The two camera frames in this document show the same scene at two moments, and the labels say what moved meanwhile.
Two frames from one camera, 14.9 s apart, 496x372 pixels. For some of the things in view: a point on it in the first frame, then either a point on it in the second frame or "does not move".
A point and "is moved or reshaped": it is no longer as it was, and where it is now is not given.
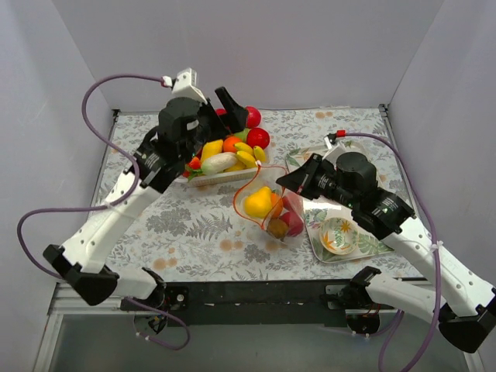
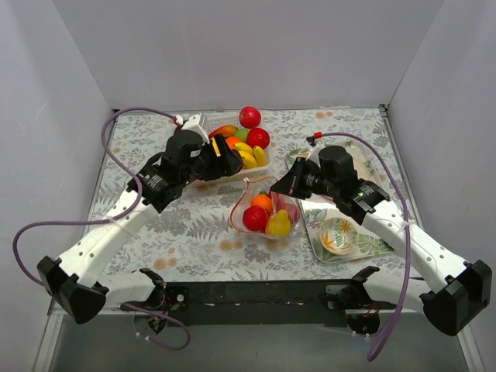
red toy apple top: (253, 116) does not move
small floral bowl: (338, 235) does not move
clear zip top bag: (267, 202) is moved or reshaped
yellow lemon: (258, 204) to (280, 225)
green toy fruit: (242, 135) does not move
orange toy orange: (277, 204) to (264, 201)
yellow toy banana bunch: (247, 157) does not move
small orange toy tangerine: (229, 144) does not move
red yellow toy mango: (209, 149) is moved or reshaped
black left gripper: (211, 117) to (216, 159)
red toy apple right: (257, 137) does not move
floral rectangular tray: (335, 233) does not move
